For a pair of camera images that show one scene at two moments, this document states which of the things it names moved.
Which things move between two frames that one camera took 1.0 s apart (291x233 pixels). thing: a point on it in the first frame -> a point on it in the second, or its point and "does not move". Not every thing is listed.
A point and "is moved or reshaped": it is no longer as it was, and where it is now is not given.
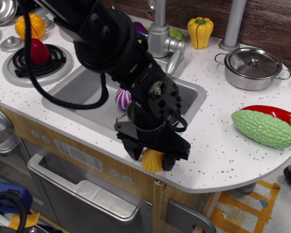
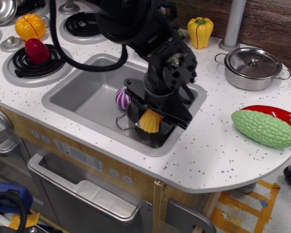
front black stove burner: (20, 61) does not move
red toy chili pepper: (285, 116) does not move
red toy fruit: (40, 54) does not move
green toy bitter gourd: (267, 130) does not move
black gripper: (154, 136) -> (162, 96)
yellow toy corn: (153, 160) is moved or reshaped
